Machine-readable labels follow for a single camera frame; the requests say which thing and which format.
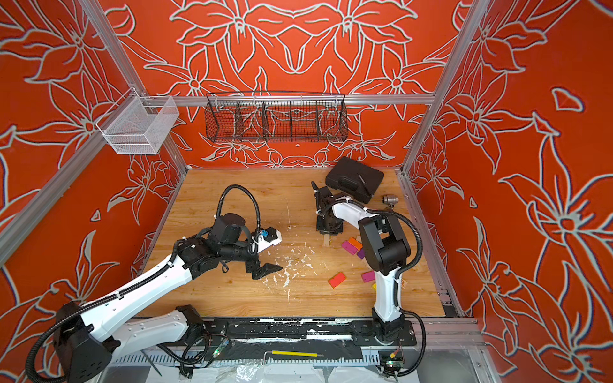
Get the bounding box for white mesh wall basket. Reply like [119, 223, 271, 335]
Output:
[97, 97, 179, 155]

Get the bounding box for small silver metal fitting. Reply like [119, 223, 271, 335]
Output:
[382, 194, 399, 210]

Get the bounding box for black wire wall basket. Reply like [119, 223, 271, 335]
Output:
[204, 92, 349, 144]

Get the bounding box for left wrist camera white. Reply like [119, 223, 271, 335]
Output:
[255, 227, 283, 253]

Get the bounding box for magenta block lower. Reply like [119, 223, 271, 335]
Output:
[361, 271, 376, 283]

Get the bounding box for red building block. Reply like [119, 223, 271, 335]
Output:
[328, 271, 346, 289]

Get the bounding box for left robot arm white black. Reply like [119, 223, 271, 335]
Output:
[25, 184, 282, 382]

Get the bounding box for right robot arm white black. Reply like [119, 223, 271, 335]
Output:
[311, 183, 423, 345]

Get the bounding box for black plastic tool case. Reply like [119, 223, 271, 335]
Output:
[326, 157, 384, 204]

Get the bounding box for magenta block near orange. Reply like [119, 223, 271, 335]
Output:
[342, 241, 359, 255]

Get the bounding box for yellow pencil on rail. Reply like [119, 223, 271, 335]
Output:
[271, 350, 321, 358]

